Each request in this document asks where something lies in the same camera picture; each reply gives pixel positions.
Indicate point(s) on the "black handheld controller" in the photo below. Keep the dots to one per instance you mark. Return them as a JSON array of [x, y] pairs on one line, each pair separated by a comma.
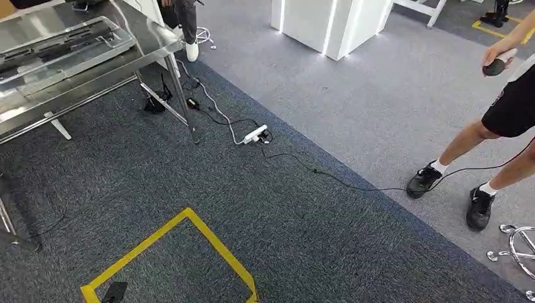
[[494, 67]]

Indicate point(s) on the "white power strip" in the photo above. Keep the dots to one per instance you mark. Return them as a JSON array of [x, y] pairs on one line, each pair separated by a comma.
[[255, 134]]

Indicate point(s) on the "black power adapter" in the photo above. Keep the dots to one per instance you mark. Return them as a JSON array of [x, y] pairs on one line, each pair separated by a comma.
[[192, 103]]

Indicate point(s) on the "chrome stool base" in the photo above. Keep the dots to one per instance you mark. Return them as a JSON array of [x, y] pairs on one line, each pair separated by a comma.
[[205, 35], [516, 251]]

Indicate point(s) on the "white pillar with light strips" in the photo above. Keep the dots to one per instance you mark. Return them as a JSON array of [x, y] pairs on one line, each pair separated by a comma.
[[334, 25]]

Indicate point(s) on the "person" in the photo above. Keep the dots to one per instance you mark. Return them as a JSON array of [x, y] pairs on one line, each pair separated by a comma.
[[510, 108], [186, 21]]

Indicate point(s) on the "steel table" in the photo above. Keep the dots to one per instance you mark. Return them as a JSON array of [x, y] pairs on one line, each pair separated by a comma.
[[154, 39]]

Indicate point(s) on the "clear tray of metal parts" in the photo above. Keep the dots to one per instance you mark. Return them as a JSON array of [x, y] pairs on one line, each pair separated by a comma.
[[96, 52]]

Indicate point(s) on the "black robot foot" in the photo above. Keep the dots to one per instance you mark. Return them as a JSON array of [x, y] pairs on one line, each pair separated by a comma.
[[115, 292]]

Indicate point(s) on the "long black metal part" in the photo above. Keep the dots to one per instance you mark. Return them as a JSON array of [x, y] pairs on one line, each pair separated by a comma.
[[79, 44], [18, 56]]

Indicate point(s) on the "black humanoid robot legs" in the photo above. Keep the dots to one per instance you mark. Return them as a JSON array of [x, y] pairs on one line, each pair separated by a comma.
[[497, 14]]

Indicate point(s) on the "white furniture frame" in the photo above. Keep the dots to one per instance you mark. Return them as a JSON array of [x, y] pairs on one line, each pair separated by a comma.
[[434, 10]]

